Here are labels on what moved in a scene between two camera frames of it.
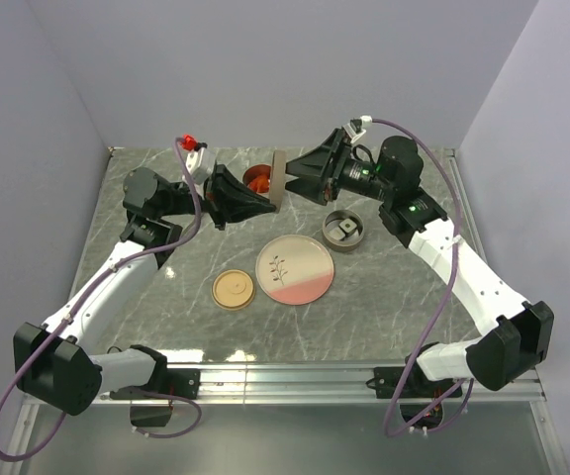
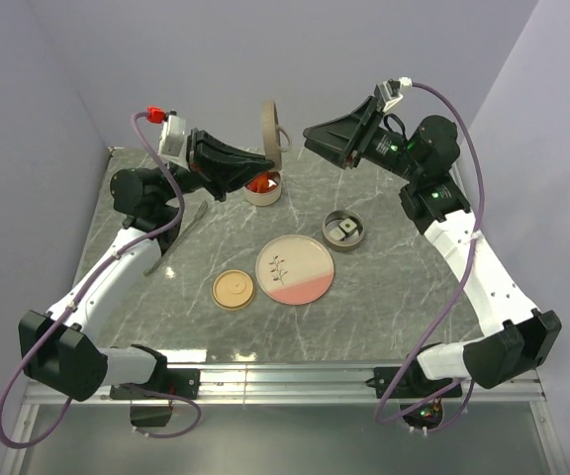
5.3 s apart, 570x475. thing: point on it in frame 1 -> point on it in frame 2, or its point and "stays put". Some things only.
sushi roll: [347, 226] stays put
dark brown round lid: [277, 179] -> [276, 139]
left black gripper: [228, 199] -> [221, 167]
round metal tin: [333, 220] stays put
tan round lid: [233, 290] stays put
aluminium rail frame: [267, 382] stays put
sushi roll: [336, 234] stays put
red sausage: [260, 183] stays put
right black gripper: [319, 162] -> [358, 128]
